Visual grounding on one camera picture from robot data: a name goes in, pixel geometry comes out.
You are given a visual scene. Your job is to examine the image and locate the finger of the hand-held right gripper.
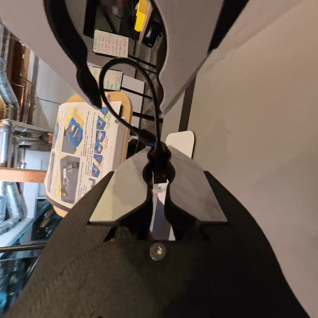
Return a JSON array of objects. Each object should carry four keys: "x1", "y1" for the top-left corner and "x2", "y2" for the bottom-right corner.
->
[
  {"x1": 151, "y1": 0, "x2": 224, "y2": 118},
  {"x1": 0, "y1": 0, "x2": 103, "y2": 109}
]

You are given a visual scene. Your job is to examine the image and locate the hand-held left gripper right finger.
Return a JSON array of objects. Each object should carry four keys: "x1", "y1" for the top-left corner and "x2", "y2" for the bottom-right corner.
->
[{"x1": 166, "y1": 146, "x2": 228, "y2": 223}]

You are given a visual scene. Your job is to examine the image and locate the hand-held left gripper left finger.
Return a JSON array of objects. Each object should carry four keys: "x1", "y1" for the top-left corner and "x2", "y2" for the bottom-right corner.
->
[{"x1": 89, "y1": 147, "x2": 153, "y2": 223}]

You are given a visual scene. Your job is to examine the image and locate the black usb cable blue rings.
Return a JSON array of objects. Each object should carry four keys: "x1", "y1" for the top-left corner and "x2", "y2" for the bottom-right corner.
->
[{"x1": 99, "y1": 58, "x2": 172, "y2": 185}]

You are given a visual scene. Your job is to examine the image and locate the white sheet panel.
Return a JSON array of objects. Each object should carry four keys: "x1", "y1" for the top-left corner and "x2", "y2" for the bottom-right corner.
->
[{"x1": 107, "y1": 120, "x2": 128, "y2": 172}]

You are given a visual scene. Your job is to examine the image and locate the handwritten whiteboard easel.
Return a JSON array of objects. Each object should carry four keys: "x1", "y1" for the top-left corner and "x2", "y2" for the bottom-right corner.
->
[
  {"x1": 93, "y1": 29, "x2": 130, "y2": 59},
  {"x1": 88, "y1": 66, "x2": 124, "y2": 91}
]

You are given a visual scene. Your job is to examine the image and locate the silver insulated pipes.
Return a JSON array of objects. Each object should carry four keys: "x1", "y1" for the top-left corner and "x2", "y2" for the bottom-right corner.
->
[{"x1": 0, "y1": 119, "x2": 54, "y2": 167}]

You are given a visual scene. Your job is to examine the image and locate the silver spiral duct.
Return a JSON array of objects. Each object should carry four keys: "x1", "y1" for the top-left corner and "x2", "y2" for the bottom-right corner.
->
[
  {"x1": 0, "y1": 181, "x2": 26, "y2": 235},
  {"x1": 0, "y1": 24, "x2": 21, "y2": 120}
]

